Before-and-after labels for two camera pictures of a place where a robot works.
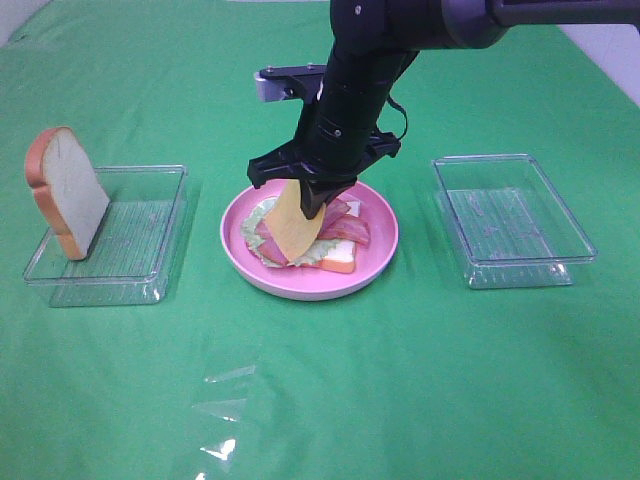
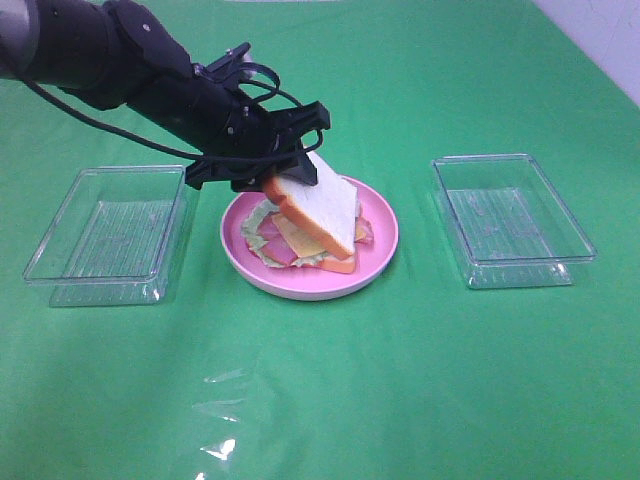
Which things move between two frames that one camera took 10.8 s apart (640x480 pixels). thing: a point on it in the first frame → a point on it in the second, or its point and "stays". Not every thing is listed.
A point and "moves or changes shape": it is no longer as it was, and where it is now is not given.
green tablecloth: [415, 375] stays
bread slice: [342, 256] stays
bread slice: [68, 188] → [326, 210]
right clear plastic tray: [510, 222] stays
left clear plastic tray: [131, 259] stays
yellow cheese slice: [286, 222] moves or changes shape
